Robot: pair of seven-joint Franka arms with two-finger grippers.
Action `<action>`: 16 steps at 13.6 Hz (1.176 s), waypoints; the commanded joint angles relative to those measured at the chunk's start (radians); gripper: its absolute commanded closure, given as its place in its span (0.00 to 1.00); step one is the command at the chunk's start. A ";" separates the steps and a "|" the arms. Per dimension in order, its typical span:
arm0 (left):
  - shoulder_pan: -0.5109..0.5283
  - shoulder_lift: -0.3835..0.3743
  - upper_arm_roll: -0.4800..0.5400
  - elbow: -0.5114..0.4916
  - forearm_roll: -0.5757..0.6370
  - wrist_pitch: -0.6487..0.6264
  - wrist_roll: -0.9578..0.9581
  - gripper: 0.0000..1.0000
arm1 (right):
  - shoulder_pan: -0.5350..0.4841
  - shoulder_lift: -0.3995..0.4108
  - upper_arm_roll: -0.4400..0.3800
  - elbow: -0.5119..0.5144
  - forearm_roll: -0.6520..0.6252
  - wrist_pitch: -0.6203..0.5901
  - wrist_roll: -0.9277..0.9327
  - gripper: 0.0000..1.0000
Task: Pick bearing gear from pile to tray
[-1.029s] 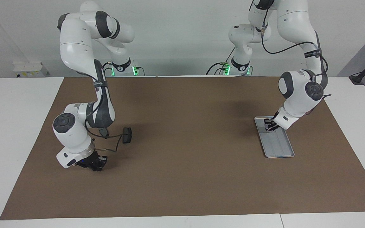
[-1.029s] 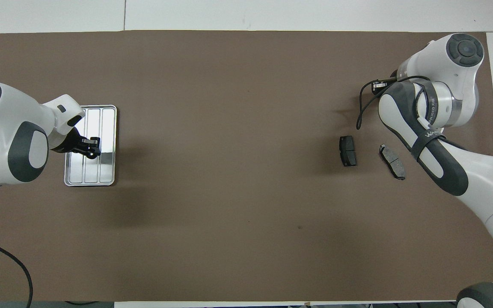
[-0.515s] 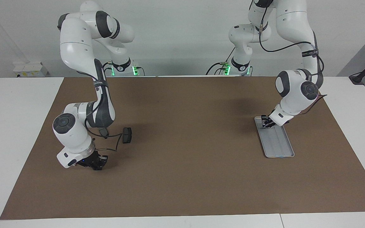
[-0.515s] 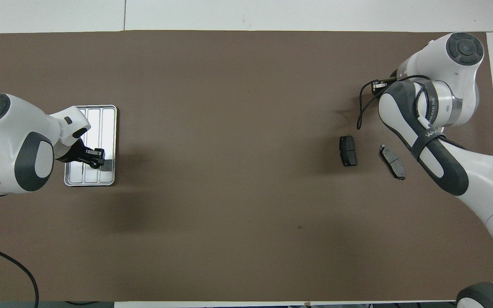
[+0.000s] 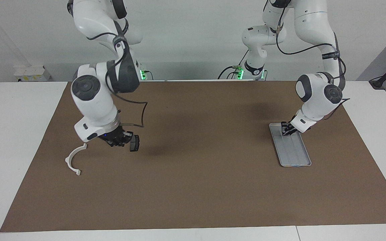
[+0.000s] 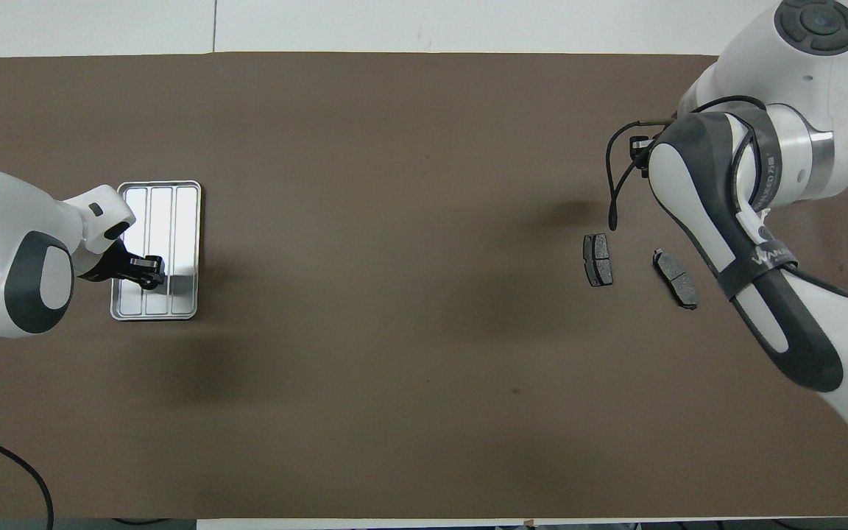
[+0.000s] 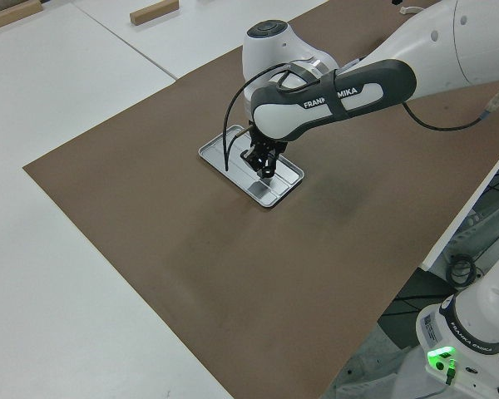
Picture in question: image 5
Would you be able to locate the white box with yellow labels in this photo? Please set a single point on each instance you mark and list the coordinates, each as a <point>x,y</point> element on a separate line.
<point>32,73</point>

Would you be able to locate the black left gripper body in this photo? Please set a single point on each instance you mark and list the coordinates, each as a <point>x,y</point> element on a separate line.
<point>294,128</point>

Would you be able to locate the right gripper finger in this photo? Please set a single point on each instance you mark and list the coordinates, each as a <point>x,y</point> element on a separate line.
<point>118,144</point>
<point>129,135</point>

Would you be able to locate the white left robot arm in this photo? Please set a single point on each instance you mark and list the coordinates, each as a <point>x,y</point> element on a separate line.
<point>313,23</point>

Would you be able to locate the white curved plastic bracket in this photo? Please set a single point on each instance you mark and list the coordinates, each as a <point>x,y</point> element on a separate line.
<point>69,157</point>

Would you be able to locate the silver metal tray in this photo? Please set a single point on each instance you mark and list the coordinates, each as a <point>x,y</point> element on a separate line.
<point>295,152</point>

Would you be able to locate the brown table mat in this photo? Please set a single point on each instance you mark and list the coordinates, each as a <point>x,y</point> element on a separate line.
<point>193,187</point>

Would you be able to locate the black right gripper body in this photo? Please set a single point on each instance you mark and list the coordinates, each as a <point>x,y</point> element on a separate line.
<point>112,136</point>

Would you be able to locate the dark rectangular brake pad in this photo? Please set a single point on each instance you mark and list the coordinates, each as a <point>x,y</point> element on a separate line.
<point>135,144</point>

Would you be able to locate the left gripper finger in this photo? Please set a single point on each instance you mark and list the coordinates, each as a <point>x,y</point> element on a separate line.
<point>291,133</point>
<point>284,127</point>

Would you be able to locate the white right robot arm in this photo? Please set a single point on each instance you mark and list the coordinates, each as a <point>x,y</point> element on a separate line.
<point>92,100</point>

